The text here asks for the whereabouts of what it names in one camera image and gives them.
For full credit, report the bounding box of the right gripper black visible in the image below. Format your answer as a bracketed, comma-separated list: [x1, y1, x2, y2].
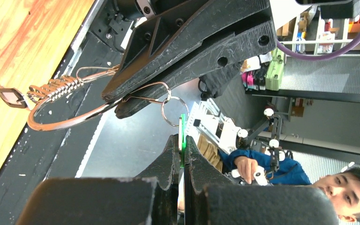
[101, 0, 272, 101]

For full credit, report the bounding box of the black tagged key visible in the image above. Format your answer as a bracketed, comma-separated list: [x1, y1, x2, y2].
[0, 88, 28, 109]

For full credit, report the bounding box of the person in blue shirt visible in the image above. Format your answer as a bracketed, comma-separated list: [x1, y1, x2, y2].
[218, 149, 360, 222]

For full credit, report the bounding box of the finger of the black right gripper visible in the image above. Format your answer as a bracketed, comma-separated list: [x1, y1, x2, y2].
[115, 21, 276, 119]

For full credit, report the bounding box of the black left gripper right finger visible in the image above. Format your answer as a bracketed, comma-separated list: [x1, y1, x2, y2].
[184, 136, 338, 225]

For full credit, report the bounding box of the large silver keyring with clips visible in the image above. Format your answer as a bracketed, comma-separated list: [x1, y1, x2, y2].
[26, 64, 172, 132]

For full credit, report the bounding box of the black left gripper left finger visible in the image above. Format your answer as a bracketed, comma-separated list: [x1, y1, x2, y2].
[17, 135, 179, 225]

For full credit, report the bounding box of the green tagged key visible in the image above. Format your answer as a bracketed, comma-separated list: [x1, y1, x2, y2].
[160, 95, 190, 225]

